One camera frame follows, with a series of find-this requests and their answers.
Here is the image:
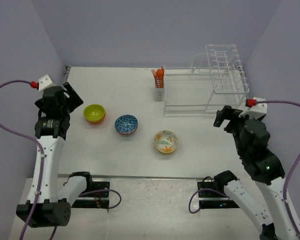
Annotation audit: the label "lime green plastic bowl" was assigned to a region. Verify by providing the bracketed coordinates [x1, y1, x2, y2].
[83, 104, 106, 121]

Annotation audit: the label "orange plastic bowl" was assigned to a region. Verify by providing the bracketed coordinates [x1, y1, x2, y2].
[85, 113, 106, 125]

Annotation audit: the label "orange patterned ceramic bowl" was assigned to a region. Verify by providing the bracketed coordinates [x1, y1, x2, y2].
[116, 128, 137, 136]

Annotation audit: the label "white red patterned bowl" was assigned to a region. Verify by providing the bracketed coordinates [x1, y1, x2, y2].
[114, 114, 139, 132]

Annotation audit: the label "rearmost grey bowl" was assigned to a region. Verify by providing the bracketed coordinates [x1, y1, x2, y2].
[153, 130, 180, 148]

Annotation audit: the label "tan yellow rimmed bowl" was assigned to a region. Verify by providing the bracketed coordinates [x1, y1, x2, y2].
[154, 146, 178, 155]

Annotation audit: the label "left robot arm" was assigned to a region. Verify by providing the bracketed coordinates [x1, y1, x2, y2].
[16, 82, 94, 228]

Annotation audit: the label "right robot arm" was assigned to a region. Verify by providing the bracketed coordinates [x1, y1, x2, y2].
[213, 105, 300, 240]

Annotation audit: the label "white cutlery holder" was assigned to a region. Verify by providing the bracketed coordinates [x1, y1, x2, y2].
[154, 79, 165, 101]

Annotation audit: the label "orange plastic spoon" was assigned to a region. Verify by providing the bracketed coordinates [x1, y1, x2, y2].
[156, 69, 164, 88]

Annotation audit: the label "orange plastic knife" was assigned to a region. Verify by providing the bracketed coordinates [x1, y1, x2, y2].
[159, 68, 164, 79]

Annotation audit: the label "orange plastic fork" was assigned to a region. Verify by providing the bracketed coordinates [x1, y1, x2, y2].
[151, 69, 159, 80]

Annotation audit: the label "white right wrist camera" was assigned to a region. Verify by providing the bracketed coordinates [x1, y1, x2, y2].
[239, 103, 268, 120]

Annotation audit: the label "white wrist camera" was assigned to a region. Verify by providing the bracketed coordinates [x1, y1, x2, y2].
[239, 103, 268, 120]
[37, 74, 55, 93]

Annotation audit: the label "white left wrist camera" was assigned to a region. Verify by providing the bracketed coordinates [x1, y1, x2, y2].
[37, 74, 55, 93]

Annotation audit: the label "white wire dish rack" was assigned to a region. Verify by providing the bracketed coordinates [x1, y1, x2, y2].
[163, 44, 250, 116]

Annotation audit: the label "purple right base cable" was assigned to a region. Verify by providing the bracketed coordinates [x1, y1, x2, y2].
[188, 187, 228, 215]

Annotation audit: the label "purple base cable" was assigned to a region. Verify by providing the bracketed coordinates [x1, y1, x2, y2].
[79, 189, 122, 213]
[188, 187, 228, 215]

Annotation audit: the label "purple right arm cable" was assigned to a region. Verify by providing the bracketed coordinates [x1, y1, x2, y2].
[246, 97, 300, 240]

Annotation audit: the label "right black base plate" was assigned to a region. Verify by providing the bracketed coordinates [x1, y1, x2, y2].
[197, 177, 239, 209]

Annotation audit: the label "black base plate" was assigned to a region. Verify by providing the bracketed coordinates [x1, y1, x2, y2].
[197, 177, 239, 209]
[72, 181, 110, 209]

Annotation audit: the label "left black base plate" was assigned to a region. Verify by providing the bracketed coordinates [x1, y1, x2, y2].
[72, 181, 110, 209]

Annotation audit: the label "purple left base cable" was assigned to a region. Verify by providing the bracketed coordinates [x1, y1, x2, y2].
[79, 189, 122, 213]

